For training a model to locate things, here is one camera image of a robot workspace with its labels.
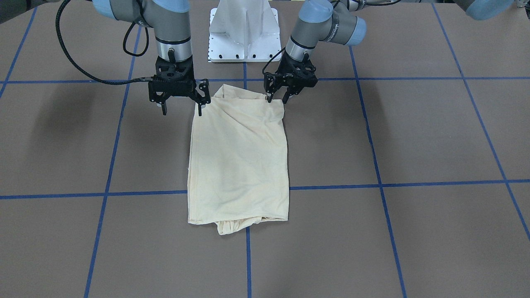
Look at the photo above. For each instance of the beige long sleeve shirt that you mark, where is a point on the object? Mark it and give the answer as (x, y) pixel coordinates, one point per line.
(238, 162)

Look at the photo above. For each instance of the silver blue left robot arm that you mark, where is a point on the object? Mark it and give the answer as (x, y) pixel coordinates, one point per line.
(318, 21)

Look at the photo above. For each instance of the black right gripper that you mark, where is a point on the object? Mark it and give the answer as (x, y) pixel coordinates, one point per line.
(156, 96)

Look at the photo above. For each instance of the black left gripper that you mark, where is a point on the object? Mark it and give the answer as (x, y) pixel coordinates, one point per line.
(305, 73)

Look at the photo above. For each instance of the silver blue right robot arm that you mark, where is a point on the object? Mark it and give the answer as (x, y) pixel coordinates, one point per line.
(170, 21)

